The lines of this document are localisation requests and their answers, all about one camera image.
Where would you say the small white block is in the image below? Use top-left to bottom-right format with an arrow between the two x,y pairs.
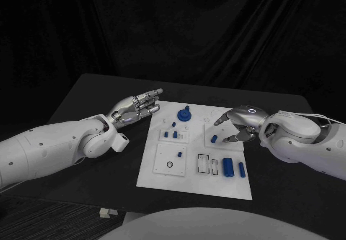
98,208 -> 120,219

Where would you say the thick blue long cylinder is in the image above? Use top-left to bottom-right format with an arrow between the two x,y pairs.
222,157 -> 235,178

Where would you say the white task board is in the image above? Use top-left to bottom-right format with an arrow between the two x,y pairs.
136,100 -> 254,201

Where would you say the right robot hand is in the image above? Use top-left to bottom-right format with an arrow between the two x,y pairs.
213,105 -> 271,144

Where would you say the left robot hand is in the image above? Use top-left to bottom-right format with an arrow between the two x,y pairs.
107,88 -> 164,130

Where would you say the white cable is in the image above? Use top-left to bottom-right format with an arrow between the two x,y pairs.
291,112 -> 346,126

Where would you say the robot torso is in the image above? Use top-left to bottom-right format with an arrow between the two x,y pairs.
98,207 -> 333,240

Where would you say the blue gear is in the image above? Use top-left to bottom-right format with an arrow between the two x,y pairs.
176,105 -> 193,123

